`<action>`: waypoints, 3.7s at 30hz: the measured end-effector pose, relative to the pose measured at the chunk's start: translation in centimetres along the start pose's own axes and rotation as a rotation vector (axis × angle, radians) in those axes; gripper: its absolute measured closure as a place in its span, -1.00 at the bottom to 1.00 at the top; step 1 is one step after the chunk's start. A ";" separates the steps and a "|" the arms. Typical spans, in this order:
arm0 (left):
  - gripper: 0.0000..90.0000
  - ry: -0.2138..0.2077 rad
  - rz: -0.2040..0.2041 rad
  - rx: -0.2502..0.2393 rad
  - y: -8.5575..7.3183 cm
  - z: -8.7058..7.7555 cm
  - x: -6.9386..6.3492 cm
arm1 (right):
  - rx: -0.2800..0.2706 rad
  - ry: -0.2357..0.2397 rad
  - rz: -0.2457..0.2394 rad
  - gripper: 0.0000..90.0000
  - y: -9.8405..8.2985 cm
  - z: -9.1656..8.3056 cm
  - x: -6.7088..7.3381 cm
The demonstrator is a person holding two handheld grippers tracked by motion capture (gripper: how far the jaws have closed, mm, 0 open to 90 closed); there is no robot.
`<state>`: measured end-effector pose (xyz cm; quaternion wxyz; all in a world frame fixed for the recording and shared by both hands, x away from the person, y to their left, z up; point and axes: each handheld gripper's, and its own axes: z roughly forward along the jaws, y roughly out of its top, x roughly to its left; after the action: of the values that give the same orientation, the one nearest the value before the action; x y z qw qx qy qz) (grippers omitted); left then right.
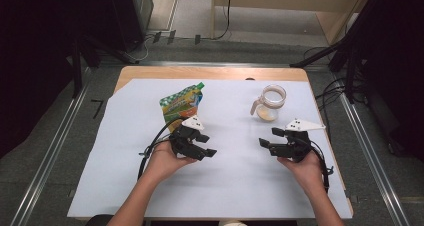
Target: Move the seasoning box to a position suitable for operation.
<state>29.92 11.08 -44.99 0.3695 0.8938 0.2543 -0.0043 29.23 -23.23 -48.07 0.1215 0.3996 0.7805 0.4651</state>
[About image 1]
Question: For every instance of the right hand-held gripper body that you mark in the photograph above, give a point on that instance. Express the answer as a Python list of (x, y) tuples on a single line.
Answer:
[(295, 146)]

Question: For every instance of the long metal floor rail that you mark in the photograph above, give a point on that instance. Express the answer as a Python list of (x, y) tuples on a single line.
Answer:
[(50, 159), (366, 146)]

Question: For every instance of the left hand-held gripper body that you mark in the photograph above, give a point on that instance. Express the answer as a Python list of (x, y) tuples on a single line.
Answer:
[(181, 141)]

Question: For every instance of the person's right hand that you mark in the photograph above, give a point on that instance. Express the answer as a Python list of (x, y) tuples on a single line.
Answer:
[(308, 172)]

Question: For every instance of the white paper sheet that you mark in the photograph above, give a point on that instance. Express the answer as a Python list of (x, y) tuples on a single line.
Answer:
[(233, 186)]

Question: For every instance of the wooden table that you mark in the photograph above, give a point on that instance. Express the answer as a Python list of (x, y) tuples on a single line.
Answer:
[(200, 72)]

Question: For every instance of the light wooden bench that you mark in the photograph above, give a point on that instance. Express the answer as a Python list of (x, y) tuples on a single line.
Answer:
[(266, 2)]

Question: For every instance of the black table grommet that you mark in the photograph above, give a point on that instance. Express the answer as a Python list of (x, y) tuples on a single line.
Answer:
[(250, 79)]

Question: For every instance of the black floor tape strip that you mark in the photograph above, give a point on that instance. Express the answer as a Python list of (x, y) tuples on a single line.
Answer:
[(197, 39), (156, 37), (171, 37)]

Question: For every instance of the person's left hand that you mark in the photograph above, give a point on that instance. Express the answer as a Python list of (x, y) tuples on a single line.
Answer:
[(163, 164)]

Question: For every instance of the short metal floor rail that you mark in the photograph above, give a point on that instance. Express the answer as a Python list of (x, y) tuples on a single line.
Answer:
[(200, 63)]

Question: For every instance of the black metal stand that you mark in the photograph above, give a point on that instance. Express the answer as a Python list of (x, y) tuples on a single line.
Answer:
[(316, 56), (77, 72)]

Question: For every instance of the clear glass jar with lid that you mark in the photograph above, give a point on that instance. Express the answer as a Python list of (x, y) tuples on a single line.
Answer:
[(273, 97)]

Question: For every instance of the dark curtain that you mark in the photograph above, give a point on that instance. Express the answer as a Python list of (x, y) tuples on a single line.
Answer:
[(403, 69), (30, 52)]

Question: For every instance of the dark cabinet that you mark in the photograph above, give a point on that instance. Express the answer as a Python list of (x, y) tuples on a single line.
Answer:
[(126, 12)]

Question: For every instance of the yellow green spouted pouch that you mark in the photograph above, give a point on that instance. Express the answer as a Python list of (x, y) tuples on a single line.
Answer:
[(181, 104)]

